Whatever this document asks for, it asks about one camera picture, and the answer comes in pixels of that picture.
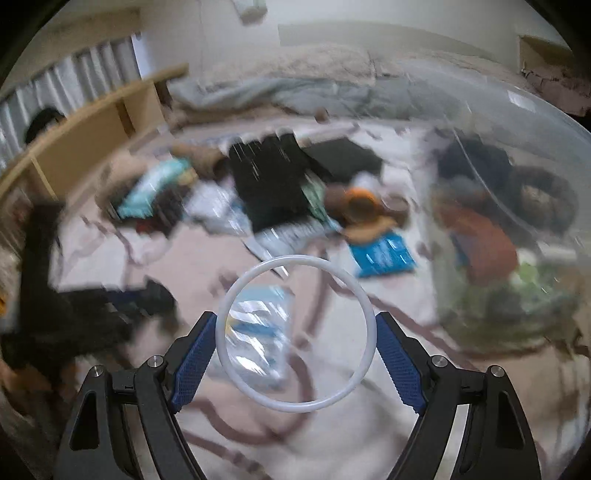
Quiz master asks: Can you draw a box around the blue printed packet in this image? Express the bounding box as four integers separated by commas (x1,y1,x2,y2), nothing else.
348,233,417,279

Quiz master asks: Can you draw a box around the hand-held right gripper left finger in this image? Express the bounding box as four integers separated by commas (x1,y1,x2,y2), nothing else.
53,311,219,480

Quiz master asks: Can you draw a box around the clear plastic storage bin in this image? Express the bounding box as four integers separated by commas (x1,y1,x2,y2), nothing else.
397,58,591,366

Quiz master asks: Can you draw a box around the orange banded tape roll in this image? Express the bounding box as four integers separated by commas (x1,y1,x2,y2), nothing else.
345,186,380,219

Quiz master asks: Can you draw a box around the wooden bedside shelf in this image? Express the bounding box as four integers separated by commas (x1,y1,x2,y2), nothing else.
0,65,190,200

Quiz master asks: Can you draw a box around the black flat box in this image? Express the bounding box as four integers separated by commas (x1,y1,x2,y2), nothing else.
305,140,384,182

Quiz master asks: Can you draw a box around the brown cardboard tube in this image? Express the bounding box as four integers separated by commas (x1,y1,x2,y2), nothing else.
173,143,227,179

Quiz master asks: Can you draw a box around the wooden closet cubby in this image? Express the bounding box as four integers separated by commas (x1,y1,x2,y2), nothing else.
519,34,591,116

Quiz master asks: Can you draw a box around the black cap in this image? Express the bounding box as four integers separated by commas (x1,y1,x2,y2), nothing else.
23,107,64,144

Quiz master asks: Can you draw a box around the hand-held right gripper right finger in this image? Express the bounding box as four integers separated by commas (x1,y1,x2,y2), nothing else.
374,311,542,480

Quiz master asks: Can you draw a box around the grey duvet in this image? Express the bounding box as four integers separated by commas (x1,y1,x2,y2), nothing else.
168,76,462,126

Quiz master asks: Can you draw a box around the clear plastic packet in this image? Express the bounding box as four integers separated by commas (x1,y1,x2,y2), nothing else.
226,286,297,391

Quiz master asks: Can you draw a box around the brown leather case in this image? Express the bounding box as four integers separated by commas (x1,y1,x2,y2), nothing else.
438,203,519,284

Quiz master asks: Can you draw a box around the tan wooden block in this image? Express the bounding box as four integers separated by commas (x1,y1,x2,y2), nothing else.
344,217,398,243

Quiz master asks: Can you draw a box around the teal wet wipes pack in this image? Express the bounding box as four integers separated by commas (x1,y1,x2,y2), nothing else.
117,159,193,220

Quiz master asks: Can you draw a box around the large white ring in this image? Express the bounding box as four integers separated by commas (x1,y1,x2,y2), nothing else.
215,255,376,414

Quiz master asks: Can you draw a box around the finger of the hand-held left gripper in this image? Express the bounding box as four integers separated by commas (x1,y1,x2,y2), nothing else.
115,278,179,326

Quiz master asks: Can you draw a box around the grey curtain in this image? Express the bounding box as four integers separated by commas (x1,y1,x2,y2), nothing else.
0,34,142,158

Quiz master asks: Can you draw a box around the grey headboard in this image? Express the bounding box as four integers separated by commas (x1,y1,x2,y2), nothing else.
277,23,516,61

